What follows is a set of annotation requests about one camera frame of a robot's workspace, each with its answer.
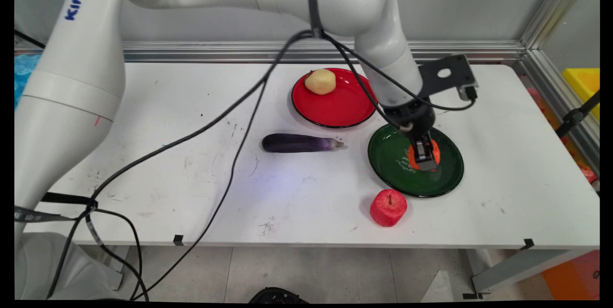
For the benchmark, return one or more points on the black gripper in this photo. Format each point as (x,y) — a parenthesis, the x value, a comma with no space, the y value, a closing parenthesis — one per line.
(412,116)

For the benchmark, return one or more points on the orange carrot piece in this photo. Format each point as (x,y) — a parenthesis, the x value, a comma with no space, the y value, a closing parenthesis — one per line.
(411,159)

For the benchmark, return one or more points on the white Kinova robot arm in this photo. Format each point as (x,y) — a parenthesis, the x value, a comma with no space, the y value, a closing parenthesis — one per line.
(72,83)

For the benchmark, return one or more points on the green plate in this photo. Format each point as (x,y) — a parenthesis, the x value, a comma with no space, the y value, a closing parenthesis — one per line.
(445,176)

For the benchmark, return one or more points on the red apple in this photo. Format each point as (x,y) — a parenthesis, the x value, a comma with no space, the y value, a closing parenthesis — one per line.
(388,210)

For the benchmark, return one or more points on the red plate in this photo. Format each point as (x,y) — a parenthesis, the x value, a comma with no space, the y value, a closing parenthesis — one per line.
(335,107)

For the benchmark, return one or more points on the purple eggplant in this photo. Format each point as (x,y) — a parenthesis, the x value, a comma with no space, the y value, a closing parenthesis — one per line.
(297,143)

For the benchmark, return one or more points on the yellow potato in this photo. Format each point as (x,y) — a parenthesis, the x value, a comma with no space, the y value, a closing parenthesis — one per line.
(320,82)

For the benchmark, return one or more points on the black stand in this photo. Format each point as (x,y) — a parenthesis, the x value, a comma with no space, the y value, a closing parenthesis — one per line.
(572,119)

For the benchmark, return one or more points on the yellow bin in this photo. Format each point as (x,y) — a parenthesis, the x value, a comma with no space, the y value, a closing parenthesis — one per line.
(584,83)

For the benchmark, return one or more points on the orange box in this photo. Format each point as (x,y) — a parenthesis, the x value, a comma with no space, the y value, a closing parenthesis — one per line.
(574,277)

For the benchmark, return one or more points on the black round object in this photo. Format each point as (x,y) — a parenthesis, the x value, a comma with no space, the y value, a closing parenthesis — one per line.
(278,296)

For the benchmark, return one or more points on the blue foam mat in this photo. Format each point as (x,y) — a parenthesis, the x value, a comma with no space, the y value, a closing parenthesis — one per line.
(24,73)

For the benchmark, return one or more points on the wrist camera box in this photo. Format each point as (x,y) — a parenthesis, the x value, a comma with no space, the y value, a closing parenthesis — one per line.
(468,92)

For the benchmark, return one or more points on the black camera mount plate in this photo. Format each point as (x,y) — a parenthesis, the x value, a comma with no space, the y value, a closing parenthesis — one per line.
(455,71)

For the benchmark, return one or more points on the aluminium frame rail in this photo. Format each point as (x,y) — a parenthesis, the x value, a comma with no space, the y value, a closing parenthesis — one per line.
(560,102)
(215,51)

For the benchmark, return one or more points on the aluminium frame post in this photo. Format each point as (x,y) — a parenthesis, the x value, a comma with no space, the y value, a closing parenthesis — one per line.
(558,6)

